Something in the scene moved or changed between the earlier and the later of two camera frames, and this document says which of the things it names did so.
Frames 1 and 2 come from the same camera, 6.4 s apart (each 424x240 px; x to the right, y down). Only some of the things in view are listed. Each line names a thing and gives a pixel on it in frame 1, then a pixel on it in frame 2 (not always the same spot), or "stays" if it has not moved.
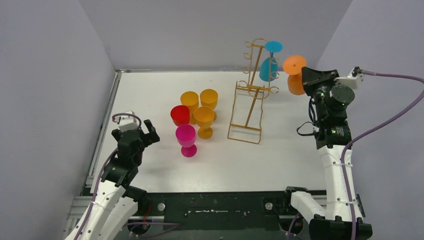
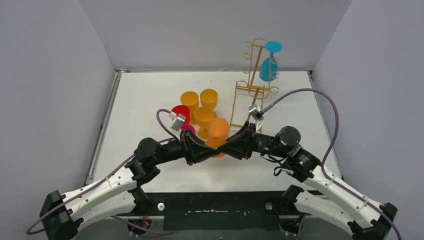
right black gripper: [312, 78] to [242, 143]
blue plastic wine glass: [271, 46] stays
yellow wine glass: [204, 116] stays
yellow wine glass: [209, 97] stays
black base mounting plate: [222, 210] stays
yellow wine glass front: [190, 99] stays
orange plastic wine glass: [293, 66] to [218, 130]
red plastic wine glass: [180, 115] stays
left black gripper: [139, 137] to [187, 146]
